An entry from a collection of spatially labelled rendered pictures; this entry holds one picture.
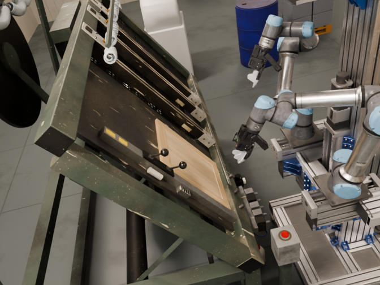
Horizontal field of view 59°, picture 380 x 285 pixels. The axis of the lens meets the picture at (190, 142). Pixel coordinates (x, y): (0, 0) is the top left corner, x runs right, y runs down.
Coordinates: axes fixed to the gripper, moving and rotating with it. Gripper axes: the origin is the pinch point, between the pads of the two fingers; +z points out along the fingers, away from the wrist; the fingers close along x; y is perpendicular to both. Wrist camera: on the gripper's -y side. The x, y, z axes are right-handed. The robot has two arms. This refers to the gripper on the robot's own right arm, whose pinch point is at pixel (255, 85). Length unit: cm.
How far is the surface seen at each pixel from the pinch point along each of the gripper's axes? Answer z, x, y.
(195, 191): 57, 26, 12
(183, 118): 42, -39, 34
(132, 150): 38, 44, 46
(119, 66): 16, -15, 78
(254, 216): 78, -7, -29
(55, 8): 80, -717, 498
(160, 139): 44, 7, 39
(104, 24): -2, -38, 100
